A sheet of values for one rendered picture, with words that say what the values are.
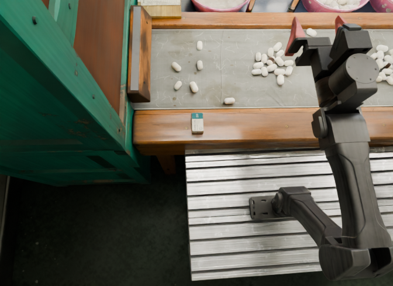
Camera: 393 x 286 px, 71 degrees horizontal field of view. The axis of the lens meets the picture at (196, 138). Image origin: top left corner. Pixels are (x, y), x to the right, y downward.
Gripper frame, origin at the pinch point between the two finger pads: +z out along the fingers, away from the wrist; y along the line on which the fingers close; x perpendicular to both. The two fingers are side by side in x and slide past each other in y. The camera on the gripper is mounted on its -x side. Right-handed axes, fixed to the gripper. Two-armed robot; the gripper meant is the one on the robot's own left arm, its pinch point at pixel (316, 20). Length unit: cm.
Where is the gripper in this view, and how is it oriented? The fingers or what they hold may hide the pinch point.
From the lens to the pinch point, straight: 70.6
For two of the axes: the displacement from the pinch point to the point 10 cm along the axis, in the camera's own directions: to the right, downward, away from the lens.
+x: -0.4, 2.8, 9.6
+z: -0.6, -9.6, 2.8
